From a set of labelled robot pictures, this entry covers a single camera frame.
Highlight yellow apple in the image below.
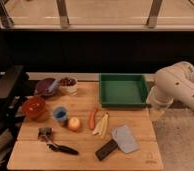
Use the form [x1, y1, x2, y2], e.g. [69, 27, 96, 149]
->
[68, 117, 81, 131]

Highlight wooden cutting board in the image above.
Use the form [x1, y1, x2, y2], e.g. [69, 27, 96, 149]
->
[7, 82, 163, 171]

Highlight black equipment stand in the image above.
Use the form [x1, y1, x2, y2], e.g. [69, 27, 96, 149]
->
[0, 64, 29, 161]

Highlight light blue towel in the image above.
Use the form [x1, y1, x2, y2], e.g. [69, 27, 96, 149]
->
[112, 125, 139, 154]

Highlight black rectangular block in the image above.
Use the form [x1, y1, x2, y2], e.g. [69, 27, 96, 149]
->
[95, 139, 118, 161]

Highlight blue cup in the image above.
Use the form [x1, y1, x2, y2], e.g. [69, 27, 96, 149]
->
[53, 107, 68, 127]

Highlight black handled peeler tool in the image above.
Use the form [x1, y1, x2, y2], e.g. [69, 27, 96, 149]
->
[37, 126, 80, 156]

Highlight purple bowl with spoon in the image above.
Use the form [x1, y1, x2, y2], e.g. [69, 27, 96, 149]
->
[34, 78, 58, 97]

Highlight orange carrot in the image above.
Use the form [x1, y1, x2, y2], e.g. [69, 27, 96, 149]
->
[89, 108, 98, 130]

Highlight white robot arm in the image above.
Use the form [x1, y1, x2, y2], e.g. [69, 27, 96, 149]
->
[146, 61, 194, 111]

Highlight green plastic tray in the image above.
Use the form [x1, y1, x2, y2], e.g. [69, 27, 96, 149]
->
[99, 73, 149, 108]

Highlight white bowl of red fruit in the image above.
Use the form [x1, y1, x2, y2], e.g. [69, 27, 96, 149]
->
[60, 77, 77, 95]

